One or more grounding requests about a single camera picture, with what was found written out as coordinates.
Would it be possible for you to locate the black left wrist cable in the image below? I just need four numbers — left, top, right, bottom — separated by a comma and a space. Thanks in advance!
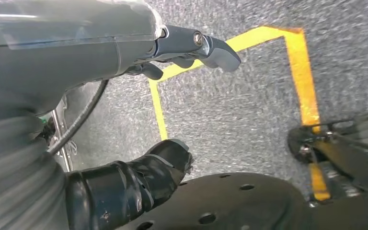
47, 79, 109, 156

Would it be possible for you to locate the yellow floor tape outline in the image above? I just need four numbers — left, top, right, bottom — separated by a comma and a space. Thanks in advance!
148, 26, 331, 202

